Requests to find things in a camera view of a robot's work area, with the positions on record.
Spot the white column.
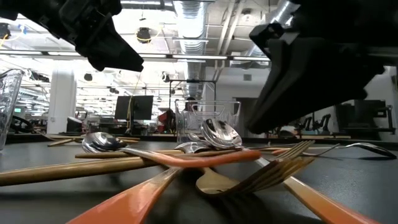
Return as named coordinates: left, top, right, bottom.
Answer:
left=46, top=60, right=77, bottom=135

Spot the yellow hanging cable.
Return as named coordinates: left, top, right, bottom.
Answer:
left=125, top=72, right=141, bottom=135

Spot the long ceiling light bar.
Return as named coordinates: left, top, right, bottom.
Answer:
left=0, top=49, right=272, bottom=63

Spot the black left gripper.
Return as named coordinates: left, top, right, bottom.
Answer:
left=0, top=0, right=145, bottom=73

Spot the gold fork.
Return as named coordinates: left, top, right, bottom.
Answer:
left=195, top=156, right=316, bottom=198
left=74, top=139, right=315, bottom=161

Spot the black monitor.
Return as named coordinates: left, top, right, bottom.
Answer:
left=114, top=95, right=154, bottom=121

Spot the wide silver ventilation duct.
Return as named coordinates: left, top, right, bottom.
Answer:
left=172, top=0, right=208, bottom=100

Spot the black table mat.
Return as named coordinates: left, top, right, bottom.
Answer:
left=0, top=133, right=398, bottom=224

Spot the narrow silver ventilation duct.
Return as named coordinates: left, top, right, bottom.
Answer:
left=248, top=0, right=295, bottom=58

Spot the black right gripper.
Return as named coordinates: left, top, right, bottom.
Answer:
left=246, top=0, right=398, bottom=136

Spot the person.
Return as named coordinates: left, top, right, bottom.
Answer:
left=184, top=96, right=199, bottom=113

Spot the black equipment rack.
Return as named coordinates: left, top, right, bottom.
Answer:
left=334, top=98, right=397, bottom=141

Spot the red machine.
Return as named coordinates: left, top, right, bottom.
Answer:
left=157, top=108, right=177, bottom=134

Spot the gold knife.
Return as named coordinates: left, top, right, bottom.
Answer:
left=0, top=156, right=150, bottom=188
left=47, top=138, right=85, bottom=148
left=34, top=133, right=141, bottom=145

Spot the clear plastic bin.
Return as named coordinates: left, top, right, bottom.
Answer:
left=0, top=68, right=25, bottom=152
left=175, top=100, right=242, bottom=145

